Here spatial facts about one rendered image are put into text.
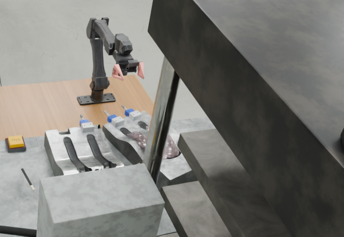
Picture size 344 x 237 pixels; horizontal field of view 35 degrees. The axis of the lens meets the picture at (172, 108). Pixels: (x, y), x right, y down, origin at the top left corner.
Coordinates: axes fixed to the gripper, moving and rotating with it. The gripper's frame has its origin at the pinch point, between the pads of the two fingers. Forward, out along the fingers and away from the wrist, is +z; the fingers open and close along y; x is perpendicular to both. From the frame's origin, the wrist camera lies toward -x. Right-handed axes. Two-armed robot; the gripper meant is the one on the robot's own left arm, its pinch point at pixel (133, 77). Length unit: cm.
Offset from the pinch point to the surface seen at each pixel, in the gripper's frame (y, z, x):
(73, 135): -23.9, -1.6, 30.8
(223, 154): -12, 87, -36
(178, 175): 11.8, 36.1, 28.1
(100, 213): -50, 93, -29
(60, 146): -31.6, 4.3, 31.1
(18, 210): -55, 29, 39
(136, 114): 11.4, -11.7, 31.8
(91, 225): -52, 94, -25
